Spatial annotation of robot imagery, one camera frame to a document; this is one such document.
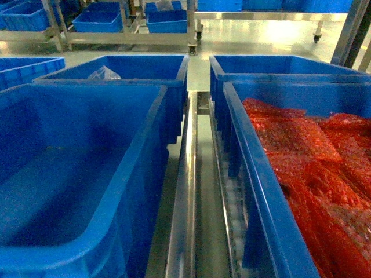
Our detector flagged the red plastic bags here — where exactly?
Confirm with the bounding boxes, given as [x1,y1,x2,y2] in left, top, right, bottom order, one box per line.
[243,98,370,277]

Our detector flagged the stainless steel shelf rack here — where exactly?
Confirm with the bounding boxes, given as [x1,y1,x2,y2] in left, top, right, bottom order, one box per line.
[146,54,242,277]

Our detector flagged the blue bin with clear bag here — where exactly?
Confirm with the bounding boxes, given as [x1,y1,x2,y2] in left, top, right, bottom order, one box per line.
[32,54,190,144]

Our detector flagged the blue bin left front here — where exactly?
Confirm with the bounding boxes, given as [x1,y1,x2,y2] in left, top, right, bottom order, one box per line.
[1,57,66,90]

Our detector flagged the blue bin with red bags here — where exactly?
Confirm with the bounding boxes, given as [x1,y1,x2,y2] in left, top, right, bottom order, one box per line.
[223,82,370,277]

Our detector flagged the blue bin rear right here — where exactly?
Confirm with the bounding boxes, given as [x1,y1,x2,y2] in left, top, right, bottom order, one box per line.
[209,55,370,159]

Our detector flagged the blue bin middle front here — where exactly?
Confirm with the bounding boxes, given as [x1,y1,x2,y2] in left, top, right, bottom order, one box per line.
[1,85,169,277]

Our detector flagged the clear plastic bag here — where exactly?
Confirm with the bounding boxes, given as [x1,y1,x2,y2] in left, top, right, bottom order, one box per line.
[87,65,121,81]

